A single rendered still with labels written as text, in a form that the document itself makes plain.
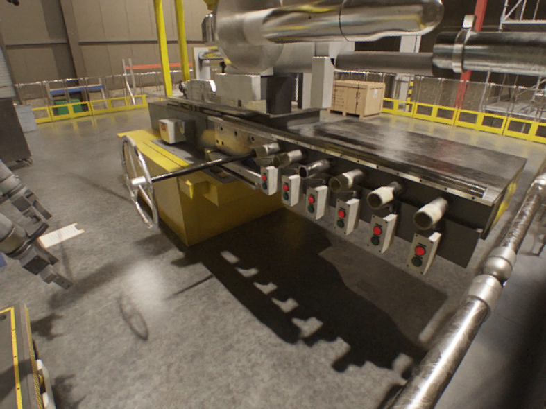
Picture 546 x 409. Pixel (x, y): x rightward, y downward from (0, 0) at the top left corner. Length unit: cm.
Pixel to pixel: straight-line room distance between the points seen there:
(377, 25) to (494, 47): 40
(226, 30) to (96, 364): 167
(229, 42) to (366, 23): 62
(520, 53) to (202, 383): 173
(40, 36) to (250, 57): 1295
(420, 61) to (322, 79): 43
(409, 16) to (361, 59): 52
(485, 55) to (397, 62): 32
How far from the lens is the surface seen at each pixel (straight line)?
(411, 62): 128
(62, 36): 1415
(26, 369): 144
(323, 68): 142
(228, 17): 137
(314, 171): 121
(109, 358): 173
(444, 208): 104
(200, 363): 156
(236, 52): 138
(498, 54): 117
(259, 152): 143
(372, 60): 136
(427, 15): 91
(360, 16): 98
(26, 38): 1408
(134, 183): 119
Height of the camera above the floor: 130
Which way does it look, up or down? 28 degrees down
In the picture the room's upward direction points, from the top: straight up
